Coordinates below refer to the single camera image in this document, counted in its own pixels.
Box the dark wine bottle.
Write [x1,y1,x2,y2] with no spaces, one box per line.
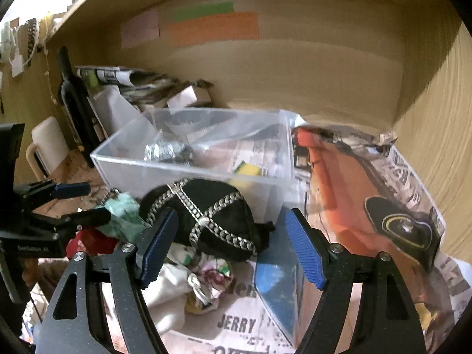
[57,46,101,168]

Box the black headband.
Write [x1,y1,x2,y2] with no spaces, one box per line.
[26,18,39,67]

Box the small cardboard box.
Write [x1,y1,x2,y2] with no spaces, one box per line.
[166,80,214,109]

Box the rolled newspaper stack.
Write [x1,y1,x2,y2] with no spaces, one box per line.
[76,65,180,106]

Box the orange car poster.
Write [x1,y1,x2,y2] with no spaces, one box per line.
[293,127,452,320]

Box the pink sticky note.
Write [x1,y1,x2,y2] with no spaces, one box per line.
[120,8,160,49]

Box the orange sticky note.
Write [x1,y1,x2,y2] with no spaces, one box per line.
[165,12,259,47]

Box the floral patterned cloth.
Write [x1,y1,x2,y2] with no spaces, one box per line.
[166,243,234,315]

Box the white cloth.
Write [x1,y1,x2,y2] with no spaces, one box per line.
[142,264,191,334]

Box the black chain-trimmed hat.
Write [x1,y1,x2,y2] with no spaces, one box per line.
[139,178,274,262]

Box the white mug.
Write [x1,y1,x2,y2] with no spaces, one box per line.
[26,117,70,181]

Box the clear plastic bin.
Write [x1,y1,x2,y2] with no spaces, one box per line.
[91,108,294,223]

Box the white paper sheet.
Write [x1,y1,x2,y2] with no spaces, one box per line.
[91,85,157,143]

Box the yellow green sponge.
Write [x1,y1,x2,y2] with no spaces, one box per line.
[230,161,262,191]

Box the green knitted cloth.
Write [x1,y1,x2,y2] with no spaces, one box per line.
[98,190,147,243]

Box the green sticky note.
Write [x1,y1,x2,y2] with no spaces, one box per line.
[171,2,235,22]

